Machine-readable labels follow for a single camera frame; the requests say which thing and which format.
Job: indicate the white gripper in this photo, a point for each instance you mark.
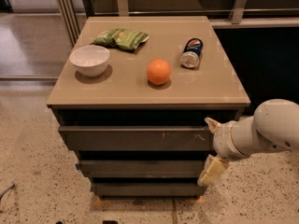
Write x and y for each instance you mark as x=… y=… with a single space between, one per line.
x=222 y=141

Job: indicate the grey top drawer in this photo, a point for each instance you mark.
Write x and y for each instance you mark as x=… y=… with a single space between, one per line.
x=98 y=138

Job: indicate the grey drawer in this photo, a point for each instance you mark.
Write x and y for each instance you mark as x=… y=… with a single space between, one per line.
x=98 y=138
x=147 y=189
x=141 y=169

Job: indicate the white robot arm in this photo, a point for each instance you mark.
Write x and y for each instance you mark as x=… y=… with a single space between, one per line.
x=273 y=127

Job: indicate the grey middle drawer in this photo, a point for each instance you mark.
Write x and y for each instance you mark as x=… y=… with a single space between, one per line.
x=141 y=169

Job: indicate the grey drawer cabinet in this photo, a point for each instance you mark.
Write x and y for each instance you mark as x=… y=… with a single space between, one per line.
x=123 y=95

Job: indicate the grey bottom drawer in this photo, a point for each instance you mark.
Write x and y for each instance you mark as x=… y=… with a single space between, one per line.
x=147 y=189

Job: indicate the blue pepsi can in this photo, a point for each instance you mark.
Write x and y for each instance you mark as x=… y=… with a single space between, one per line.
x=190 y=57

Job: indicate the orange fruit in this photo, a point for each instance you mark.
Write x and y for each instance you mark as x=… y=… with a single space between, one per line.
x=158 y=72

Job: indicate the green chip bag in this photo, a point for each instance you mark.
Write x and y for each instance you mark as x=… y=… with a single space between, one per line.
x=121 y=38

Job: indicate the wooden metal railing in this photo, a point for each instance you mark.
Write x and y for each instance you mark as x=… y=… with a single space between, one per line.
x=222 y=13

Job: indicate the white bowl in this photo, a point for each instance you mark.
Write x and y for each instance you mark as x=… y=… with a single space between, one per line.
x=90 y=61

